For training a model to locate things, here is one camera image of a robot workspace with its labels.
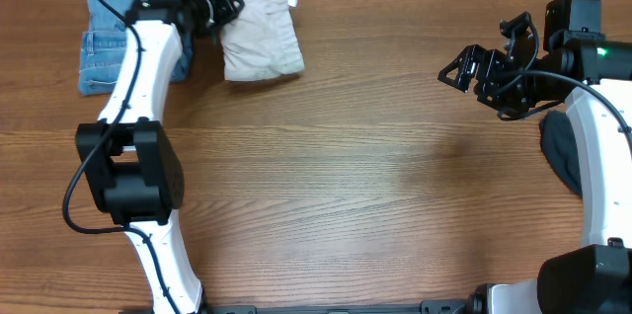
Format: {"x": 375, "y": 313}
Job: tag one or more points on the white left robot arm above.
{"x": 132, "y": 169}

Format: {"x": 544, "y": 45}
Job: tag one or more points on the dark teal garment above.
{"x": 559, "y": 147}

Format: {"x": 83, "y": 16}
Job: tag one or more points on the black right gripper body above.
{"x": 487, "y": 75}

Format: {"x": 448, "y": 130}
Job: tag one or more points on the folded blue denim jeans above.
{"x": 103, "y": 47}

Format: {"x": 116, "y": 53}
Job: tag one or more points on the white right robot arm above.
{"x": 575, "y": 65}

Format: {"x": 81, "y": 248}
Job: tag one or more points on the beige cotton shorts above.
{"x": 261, "y": 44}

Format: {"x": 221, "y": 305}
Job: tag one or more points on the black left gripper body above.
{"x": 223, "y": 8}

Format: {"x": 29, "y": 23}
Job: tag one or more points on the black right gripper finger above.
{"x": 522, "y": 44}
{"x": 460, "y": 72}

